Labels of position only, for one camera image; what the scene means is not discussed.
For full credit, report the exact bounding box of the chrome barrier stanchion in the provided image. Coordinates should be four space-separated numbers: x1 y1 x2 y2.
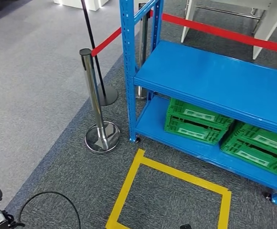
79 48 120 154
135 3 151 101

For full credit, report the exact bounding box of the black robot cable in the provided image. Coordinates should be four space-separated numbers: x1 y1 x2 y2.
19 191 81 229

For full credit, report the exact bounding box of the blue metal shelf rack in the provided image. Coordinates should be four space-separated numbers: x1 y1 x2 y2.
119 0 277 206

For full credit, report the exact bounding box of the long red barrier belt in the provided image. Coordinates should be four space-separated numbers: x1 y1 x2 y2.
149 9 277 56

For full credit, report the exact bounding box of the white furniture block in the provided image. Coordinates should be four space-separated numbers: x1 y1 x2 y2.
53 0 109 11

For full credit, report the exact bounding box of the white desk with steel rail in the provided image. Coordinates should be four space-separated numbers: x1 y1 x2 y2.
180 0 277 61

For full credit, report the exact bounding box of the black barrier stanchion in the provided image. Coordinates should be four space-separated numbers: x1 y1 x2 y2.
80 0 119 106

